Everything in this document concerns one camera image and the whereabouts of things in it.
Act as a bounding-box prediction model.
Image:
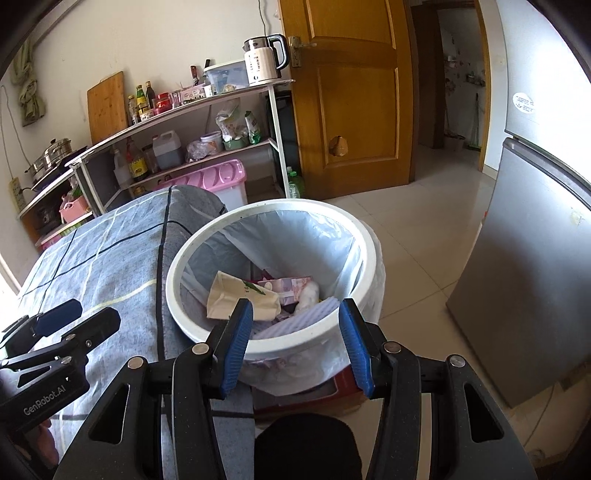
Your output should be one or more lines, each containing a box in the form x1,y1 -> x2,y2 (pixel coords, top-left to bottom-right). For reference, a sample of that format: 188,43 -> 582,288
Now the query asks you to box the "white plastic tub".
200,130 -> 223,155

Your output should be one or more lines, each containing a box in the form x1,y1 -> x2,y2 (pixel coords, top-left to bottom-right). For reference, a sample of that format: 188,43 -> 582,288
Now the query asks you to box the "translucent plastic bin liner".
178,210 -> 386,398

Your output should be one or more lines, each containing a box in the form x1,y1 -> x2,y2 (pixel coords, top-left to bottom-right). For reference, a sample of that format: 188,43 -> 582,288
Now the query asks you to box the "grey refrigerator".
445,0 -> 591,409

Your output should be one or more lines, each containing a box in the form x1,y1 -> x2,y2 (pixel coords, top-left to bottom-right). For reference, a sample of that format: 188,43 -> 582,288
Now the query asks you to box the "white electric kettle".
243,34 -> 289,88

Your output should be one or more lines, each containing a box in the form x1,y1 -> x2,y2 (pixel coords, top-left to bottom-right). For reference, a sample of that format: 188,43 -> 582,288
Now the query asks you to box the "beige power strip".
9,178 -> 26,213

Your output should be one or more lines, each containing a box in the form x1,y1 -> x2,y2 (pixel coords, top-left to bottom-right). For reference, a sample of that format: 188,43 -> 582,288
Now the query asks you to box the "hanging green cloth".
10,39 -> 47,127

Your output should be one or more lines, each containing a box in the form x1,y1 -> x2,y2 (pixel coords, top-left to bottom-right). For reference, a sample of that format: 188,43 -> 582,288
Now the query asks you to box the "white round trash bin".
165,198 -> 386,398

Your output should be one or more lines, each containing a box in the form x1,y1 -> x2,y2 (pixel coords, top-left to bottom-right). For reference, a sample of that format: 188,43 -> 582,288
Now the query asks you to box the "clear plastic bag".
185,140 -> 212,162

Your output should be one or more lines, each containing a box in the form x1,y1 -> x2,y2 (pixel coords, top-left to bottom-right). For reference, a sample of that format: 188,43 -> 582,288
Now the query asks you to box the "white foam net sleeve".
252,298 -> 345,340
295,282 -> 321,312

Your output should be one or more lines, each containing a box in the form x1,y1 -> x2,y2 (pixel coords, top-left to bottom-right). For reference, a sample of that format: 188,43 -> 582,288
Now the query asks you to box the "wooden cutting board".
87,71 -> 129,145

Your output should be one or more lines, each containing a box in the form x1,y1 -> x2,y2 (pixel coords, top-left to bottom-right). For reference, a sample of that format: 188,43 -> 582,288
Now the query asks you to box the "clear lidded storage box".
203,61 -> 251,95

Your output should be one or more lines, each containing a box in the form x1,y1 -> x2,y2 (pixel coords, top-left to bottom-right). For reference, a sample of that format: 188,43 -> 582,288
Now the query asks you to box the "wooden door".
277,0 -> 416,201

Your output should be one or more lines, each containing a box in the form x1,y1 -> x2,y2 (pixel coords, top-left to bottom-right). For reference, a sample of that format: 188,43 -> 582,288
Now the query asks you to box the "grey side table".
16,166 -> 100,252

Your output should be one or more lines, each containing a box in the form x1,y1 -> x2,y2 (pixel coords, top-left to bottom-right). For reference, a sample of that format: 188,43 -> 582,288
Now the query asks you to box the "yellow label sauce bottle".
126,138 -> 149,182

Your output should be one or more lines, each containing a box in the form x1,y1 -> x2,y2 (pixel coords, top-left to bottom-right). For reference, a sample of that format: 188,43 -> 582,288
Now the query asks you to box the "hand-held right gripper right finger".
338,298 -> 540,480

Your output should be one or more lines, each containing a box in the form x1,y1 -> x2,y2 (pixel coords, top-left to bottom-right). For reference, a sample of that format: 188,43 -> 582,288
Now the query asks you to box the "dark cloth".
254,413 -> 363,480

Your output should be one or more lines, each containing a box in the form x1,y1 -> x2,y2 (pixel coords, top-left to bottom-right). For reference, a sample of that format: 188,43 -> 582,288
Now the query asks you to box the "white metal shelf rack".
65,78 -> 296,217

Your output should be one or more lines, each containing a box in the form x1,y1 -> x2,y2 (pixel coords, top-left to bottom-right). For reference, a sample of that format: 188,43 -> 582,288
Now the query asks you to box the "green white pouch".
244,111 -> 262,145

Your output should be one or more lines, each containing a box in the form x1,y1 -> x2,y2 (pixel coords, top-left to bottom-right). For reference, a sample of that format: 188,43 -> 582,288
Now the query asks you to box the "black rice cooker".
36,205 -> 63,232

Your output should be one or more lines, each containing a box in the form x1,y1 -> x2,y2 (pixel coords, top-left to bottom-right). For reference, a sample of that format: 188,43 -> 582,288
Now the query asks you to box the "black induction cooker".
30,145 -> 89,190

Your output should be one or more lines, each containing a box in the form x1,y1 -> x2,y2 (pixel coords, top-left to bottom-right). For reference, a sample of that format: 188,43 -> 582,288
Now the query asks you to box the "green plastic bottle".
286,166 -> 306,200

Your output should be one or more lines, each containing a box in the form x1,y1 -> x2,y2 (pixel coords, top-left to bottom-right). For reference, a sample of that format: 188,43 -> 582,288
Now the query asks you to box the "steel steamer pot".
25,137 -> 74,178

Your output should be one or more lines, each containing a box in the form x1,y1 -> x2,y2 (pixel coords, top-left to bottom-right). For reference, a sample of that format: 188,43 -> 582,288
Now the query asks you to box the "white printed plastic bag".
215,100 -> 247,141

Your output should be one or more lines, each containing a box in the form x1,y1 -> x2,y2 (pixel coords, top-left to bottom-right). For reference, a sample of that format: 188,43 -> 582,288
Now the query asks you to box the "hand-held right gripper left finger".
53,298 -> 256,480

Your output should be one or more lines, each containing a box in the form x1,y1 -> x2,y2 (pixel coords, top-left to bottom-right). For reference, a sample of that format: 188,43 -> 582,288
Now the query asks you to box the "dark liquid plastic jug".
152,130 -> 184,171

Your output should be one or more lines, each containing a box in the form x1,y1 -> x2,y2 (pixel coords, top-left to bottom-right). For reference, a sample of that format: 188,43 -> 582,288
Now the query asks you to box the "red white flat box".
36,217 -> 95,250

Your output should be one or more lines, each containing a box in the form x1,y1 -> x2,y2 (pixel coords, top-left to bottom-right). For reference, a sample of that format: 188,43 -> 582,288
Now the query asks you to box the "pink lid storage box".
157,158 -> 250,210

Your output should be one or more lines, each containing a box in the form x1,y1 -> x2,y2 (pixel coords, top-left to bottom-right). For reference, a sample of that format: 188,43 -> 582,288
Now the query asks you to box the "pink drink carton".
257,275 -> 315,305

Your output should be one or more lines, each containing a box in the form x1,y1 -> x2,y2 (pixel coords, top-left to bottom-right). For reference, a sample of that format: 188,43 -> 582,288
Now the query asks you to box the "pink plastic basket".
59,195 -> 90,223

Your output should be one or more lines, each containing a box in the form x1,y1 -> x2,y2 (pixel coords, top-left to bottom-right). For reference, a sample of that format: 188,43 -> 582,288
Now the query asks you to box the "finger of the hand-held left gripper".
0,306 -> 122,370
0,298 -> 84,344

